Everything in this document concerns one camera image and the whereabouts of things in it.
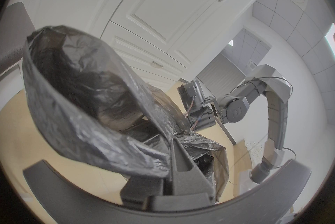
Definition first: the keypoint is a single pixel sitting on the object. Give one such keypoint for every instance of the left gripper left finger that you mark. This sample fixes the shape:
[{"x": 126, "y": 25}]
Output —
[{"x": 141, "y": 190}]

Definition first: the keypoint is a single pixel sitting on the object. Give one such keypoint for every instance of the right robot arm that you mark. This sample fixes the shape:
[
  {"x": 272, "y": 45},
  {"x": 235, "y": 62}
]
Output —
[{"x": 277, "y": 86}]

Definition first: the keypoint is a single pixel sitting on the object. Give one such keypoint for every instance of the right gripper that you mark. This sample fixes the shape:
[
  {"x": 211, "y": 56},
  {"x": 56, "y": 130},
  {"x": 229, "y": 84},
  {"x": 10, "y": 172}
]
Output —
[{"x": 205, "y": 118}]

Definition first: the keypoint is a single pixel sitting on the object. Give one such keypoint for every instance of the white chair grey cushions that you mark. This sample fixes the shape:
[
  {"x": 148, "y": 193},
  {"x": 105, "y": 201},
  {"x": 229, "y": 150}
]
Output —
[{"x": 18, "y": 29}]

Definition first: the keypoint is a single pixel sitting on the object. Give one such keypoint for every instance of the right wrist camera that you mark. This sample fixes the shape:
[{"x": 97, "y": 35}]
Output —
[{"x": 187, "y": 90}]

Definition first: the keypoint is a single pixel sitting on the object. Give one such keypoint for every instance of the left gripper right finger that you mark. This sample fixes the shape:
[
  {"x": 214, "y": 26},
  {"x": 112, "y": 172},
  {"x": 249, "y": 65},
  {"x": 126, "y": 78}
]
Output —
[{"x": 188, "y": 181}]

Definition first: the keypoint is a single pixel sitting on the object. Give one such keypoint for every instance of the black plastic bag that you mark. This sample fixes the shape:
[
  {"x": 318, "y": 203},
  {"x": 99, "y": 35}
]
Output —
[{"x": 78, "y": 81}]

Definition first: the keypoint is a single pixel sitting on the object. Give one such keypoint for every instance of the grey curtain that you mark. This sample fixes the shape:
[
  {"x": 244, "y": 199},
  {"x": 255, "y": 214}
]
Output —
[{"x": 222, "y": 71}]

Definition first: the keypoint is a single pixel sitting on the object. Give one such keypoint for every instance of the ceiling light panel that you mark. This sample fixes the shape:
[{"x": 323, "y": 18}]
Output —
[{"x": 330, "y": 30}]

